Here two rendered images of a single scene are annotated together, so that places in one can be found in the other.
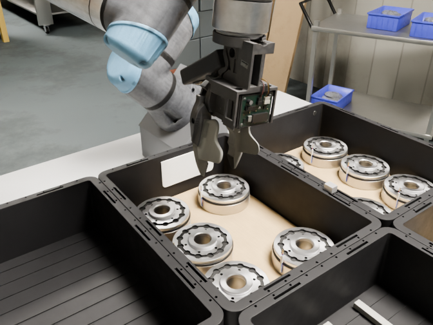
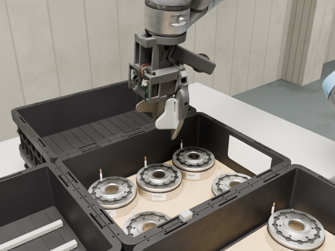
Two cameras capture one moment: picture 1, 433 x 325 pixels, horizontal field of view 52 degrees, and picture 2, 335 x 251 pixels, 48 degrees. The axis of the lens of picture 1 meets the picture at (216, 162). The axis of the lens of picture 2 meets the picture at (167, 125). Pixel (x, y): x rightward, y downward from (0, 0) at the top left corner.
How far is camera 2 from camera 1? 0.90 m
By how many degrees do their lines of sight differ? 77
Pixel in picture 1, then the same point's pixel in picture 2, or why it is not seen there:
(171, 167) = (235, 146)
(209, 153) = (146, 105)
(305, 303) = (69, 206)
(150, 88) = not seen: outside the picture
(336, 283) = (83, 224)
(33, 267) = not seen: hidden behind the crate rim
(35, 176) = (294, 134)
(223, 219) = (204, 197)
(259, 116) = (140, 91)
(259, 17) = (146, 17)
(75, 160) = (328, 146)
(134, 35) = not seen: hidden behind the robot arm
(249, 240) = (177, 211)
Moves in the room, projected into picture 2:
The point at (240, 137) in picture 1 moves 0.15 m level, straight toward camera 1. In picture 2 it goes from (171, 115) to (92, 113)
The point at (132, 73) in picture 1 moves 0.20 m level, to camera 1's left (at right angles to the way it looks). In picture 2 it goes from (326, 82) to (301, 57)
